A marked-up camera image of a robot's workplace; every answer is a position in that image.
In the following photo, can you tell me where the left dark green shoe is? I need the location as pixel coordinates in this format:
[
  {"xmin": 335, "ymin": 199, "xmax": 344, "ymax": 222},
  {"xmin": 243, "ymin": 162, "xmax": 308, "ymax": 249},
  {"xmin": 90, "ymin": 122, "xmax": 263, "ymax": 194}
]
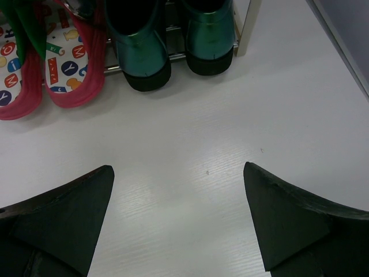
[{"xmin": 104, "ymin": 0, "xmax": 171, "ymax": 92}]

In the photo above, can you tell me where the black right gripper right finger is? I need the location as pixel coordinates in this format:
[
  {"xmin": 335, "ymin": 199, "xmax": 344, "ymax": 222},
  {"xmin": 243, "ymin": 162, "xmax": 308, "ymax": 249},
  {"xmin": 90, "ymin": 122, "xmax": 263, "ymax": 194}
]
[{"xmin": 243, "ymin": 162, "xmax": 368, "ymax": 276}]

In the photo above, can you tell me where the right dark green shoe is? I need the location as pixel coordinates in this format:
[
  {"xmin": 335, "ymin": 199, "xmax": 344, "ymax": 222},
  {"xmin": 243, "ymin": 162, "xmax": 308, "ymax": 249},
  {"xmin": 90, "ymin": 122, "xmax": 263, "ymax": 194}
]
[{"xmin": 175, "ymin": 0, "xmax": 235, "ymax": 76}]

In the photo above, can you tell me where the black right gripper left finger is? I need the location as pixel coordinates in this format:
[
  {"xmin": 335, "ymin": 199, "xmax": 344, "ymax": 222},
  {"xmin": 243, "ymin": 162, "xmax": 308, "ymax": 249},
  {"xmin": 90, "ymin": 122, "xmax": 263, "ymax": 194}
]
[{"xmin": 1, "ymin": 165, "xmax": 115, "ymax": 276}]

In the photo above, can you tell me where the pink patterned sandal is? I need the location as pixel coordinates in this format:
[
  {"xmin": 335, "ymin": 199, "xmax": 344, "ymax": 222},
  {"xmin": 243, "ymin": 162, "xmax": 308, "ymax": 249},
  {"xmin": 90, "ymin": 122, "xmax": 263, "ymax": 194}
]
[
  {"xmin": 17, "ymin": 0, "xmax": 107, "ymax": 109},
  {"xmin": 0, "ymin": 0, "xmax": 47, "ymax": 121}
]

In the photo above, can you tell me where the cream metal shoe shelf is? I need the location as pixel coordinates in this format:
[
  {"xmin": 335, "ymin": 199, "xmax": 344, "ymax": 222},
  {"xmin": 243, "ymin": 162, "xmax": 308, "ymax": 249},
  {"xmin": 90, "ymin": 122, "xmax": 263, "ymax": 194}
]
[{"xmin": 0, "ymin": 0, "xmax": 265, "ymax": 78}]

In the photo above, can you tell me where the dark green shoe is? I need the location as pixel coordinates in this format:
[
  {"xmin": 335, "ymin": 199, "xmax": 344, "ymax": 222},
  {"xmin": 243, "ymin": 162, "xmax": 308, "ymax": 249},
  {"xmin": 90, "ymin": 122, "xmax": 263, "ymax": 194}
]
[
  {"xmin": 104, "ymin": 0, "xmax": 171, "ymax": 92},
  {"xmin": 175, "ymin": 0, "xmax": 235, "ymax": 76}
]

